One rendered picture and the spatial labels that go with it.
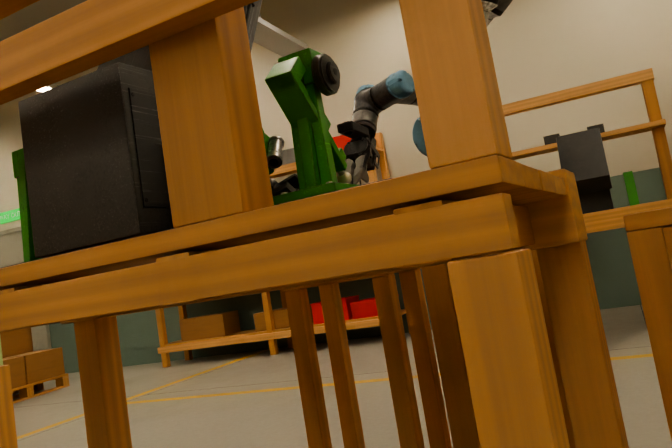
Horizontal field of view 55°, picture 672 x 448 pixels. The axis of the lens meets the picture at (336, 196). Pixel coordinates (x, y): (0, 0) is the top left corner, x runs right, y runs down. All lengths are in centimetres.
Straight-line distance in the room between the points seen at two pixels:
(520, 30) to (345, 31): 198
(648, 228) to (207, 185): 92
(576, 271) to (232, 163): 75
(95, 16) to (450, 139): 62
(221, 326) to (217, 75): 670
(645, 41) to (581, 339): 578
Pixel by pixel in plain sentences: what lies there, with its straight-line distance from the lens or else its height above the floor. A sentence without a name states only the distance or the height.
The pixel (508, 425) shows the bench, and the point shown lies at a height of 56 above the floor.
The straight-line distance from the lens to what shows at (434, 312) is 174.
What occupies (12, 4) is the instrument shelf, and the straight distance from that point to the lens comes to 173.
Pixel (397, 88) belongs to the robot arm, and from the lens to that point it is 180.
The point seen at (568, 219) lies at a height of 80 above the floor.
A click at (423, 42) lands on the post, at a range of 87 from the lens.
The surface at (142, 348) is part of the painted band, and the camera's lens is 904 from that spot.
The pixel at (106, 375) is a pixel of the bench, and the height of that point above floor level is 58.
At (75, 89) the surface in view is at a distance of 142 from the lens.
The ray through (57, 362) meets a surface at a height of 29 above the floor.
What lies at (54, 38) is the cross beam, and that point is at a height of 124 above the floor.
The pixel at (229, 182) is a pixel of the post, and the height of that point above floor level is 93.
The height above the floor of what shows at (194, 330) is 37.
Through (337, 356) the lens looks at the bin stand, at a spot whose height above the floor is 51.
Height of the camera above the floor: 77
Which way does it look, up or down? 7 degrees up
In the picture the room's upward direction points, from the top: 9 degrees counter-clockwise
